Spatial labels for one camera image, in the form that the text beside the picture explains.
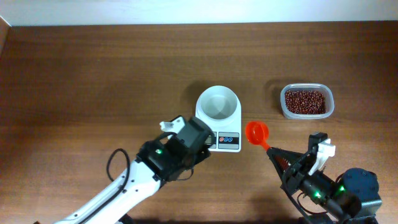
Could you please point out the red beans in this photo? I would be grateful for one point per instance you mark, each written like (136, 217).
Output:
(305, 102)

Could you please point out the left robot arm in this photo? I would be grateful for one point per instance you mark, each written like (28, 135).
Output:
(144, 175)

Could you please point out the orange measuring scoop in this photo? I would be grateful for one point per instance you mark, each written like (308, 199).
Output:
(257, 133)

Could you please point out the white digital kitchen scale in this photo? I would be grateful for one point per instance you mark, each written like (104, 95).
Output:
(228, 133)

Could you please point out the clear plastic container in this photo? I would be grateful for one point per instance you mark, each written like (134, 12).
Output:
(330, 105)

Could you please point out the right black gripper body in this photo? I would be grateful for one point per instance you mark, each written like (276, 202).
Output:
(299, 175)

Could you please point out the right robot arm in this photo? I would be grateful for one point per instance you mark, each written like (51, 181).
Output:
(353, 197)

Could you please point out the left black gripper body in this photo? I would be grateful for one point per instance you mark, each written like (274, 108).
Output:
(189, 159)

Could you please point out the white round bowl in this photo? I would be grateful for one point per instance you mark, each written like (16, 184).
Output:
(217, 103)

